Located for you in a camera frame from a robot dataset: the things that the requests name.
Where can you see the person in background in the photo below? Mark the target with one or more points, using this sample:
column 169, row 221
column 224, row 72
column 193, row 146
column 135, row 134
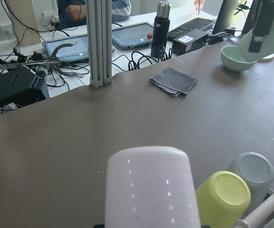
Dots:
column 75, row 13

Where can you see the grey-white plastic cup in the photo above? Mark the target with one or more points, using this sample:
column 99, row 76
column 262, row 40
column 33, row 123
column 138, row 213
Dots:
column 258, row 174

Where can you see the grabber reacher tool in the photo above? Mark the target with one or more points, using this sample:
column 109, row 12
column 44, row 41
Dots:
column 52, row 63

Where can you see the black thermos bottle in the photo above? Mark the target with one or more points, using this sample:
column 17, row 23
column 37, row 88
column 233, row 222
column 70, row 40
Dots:
column 160, row 28

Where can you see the yellow plastic cup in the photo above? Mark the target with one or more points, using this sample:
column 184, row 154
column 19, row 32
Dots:
column 222, row 200

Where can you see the black small box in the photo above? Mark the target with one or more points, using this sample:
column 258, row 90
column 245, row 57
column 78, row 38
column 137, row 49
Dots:
column 189, row 42

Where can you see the mint green plastic cup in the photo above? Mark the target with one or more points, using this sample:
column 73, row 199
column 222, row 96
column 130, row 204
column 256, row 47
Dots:
column 267, row 46

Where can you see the blue teach pendant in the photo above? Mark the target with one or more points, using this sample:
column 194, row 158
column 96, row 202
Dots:
column 78, row 52
column 132, row 36

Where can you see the black computer keyboard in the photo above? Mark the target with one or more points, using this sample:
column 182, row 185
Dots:
column 197, row 23

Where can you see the black metal box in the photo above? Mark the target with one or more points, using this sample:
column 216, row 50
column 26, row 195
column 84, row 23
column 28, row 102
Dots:
column 22, row 87

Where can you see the pale pink plastic cup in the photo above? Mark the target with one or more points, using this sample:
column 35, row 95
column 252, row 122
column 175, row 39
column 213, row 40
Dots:
column 150, row 187

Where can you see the aluminium frame post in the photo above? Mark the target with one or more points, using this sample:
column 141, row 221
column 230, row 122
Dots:
column 99, row 32

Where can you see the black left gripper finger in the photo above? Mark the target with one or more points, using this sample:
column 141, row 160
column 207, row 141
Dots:
column 262, row 16

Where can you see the folded grey cloth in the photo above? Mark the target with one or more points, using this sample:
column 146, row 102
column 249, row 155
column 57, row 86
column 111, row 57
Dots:
column 173, row 82

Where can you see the mint green bowl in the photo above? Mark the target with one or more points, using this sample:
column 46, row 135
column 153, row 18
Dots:
column 233, row 60

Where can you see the black computer monitor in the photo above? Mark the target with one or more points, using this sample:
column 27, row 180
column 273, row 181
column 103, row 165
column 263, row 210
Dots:
column 226, row 15

